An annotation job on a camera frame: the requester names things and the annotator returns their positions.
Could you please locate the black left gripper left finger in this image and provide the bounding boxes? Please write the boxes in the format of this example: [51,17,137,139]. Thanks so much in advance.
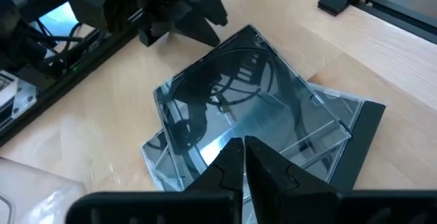
[186,137,245,224]

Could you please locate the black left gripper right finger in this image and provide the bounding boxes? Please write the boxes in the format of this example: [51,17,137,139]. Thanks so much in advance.
[244,135,338,224]

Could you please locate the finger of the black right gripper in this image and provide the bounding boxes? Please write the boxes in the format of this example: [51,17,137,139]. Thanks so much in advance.
[172,12,221,47]
[186,0,229,27]

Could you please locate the clear plastic bin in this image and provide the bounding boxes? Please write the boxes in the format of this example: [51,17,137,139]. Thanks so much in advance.
[0,157,86,224]

